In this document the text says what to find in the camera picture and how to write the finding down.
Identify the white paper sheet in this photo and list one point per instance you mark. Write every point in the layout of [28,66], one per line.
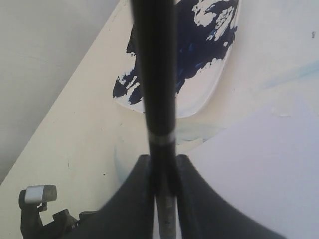
[267,167]

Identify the black paintbrush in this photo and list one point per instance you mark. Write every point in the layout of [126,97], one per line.
[155,27]

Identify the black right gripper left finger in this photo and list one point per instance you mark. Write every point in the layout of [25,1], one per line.
[129,214]

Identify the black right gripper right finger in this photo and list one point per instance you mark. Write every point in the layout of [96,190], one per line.
[203,214]

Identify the white square paint plate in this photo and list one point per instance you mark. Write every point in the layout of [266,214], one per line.
[206,32]

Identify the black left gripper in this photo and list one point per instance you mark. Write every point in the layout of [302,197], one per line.
[63,223]

